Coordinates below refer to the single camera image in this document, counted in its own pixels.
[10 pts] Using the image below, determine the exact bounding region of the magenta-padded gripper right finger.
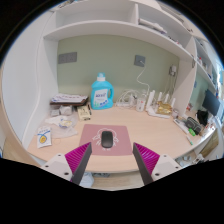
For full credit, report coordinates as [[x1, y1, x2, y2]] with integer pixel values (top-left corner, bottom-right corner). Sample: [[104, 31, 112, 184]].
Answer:
[[132, 142, 183, 186]]

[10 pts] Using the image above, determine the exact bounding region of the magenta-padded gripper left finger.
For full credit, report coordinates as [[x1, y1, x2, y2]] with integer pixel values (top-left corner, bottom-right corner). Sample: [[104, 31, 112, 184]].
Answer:
[[40, 141, 93, 186]]

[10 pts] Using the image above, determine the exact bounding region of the black computer mouse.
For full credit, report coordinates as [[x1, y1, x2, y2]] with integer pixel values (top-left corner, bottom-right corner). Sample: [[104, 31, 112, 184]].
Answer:
[[100, 130, 114, 149]]

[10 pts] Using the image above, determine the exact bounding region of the pink printed mouse pad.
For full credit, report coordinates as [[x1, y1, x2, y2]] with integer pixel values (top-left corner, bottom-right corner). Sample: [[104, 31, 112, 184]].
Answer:
[[78, 124, 134, 157]]

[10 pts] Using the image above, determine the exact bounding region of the clear plastic bag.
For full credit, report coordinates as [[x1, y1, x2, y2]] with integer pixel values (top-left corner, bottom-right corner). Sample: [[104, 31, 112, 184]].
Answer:
[[49, 114, 79, 139]]

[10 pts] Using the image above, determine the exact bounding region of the white sachet with yellow print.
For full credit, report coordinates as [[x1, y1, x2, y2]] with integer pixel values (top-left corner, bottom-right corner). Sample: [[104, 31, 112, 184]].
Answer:
[[36, 125, 53, 149]]

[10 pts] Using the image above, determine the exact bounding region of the yellow small box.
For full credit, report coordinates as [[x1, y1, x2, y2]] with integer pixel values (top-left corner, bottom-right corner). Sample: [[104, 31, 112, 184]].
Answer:
[[77, 104, 92, 122]]

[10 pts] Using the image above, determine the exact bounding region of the white remote control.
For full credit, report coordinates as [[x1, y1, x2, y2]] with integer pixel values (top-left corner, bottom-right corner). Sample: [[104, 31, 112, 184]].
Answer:
[[173, 118, 190, 135]]

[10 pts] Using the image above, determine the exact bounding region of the white router with antennas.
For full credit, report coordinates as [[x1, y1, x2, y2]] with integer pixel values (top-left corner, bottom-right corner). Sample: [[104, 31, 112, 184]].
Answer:
[[145, 89, 177, 119]]

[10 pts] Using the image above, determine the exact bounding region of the clear plastic bottle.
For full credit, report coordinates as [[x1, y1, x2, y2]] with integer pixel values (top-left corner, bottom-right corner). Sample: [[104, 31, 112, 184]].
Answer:
[[135, 94, 147, 113]]

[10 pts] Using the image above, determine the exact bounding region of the grey zip pouch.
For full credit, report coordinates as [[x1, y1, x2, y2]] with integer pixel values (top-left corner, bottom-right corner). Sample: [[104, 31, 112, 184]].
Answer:
[[185, 116, 203, 136]]

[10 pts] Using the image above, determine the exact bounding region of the flat printed box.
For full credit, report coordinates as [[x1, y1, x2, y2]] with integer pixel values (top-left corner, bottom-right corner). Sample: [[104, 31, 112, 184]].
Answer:
[[49, 93, 89, 107]]

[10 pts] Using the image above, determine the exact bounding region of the blue detergent bottle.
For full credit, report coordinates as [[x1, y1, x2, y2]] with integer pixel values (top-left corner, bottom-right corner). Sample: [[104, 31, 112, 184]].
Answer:
[[90, 72, 115, 111]]

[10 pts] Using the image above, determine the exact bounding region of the black bag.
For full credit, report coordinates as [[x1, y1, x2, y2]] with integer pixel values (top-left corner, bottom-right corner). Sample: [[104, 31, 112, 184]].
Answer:
[[196, 109, 209, 127]]

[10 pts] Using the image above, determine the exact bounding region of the black monitor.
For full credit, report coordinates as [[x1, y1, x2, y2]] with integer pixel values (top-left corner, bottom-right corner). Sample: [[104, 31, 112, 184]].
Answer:
[[201, 89, 222, 118]]

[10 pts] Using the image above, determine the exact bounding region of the white shelf unit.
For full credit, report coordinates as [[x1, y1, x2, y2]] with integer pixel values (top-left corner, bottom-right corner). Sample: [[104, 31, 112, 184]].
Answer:
[[1, 0, 224, 151]]

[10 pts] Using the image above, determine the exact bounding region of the coiled white cable bundle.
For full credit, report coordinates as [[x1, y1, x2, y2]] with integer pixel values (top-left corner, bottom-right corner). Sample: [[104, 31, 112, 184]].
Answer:
[[115, 89, 138, 108]]

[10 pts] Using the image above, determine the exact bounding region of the white wall charger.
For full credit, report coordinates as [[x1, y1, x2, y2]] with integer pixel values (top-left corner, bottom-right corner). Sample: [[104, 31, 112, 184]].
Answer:
[[169, 64, 178, 77]]

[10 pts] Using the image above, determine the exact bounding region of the grey wall socket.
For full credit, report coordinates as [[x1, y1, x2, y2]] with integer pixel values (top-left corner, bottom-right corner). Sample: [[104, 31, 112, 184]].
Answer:
[[133, 54, 146, 68]]

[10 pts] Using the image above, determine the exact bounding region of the grey wall plate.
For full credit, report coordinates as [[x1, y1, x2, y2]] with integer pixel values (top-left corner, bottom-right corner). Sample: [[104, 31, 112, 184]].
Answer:
[[58, 51, 78, 65]]

